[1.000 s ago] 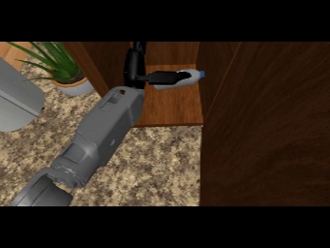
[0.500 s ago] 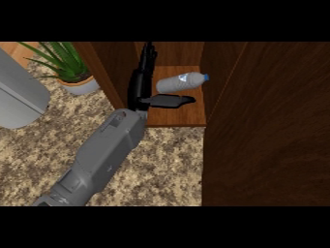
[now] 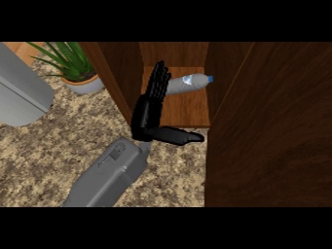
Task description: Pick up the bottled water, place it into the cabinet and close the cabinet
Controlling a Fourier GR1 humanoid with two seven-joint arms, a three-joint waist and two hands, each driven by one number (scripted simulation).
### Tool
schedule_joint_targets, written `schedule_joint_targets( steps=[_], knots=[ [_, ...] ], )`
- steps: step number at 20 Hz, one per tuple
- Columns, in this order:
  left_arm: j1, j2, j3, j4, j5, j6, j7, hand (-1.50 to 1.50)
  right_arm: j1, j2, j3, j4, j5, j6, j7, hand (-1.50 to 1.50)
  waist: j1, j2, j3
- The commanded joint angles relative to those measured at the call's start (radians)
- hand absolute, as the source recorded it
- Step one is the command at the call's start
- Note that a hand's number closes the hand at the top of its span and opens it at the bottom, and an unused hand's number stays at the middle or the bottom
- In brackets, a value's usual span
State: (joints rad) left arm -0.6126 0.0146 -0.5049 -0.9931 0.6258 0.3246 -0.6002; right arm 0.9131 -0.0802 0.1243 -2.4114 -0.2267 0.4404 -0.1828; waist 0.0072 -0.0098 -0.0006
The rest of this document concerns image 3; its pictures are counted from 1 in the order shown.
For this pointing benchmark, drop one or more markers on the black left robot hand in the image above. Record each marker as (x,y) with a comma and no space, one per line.
(146,113)

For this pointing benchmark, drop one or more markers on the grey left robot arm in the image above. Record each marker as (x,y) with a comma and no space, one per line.
(107,176)

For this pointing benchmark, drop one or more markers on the brown wooden cabinet door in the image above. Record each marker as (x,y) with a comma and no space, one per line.
(278,129)

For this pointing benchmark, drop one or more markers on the green potted plant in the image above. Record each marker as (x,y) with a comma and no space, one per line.
(73,66)

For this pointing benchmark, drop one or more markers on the brown wooden cabinet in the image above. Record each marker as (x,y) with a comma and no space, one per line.
(182,97)

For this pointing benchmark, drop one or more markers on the clear plastic water bottle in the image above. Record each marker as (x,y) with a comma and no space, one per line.
(188,83)

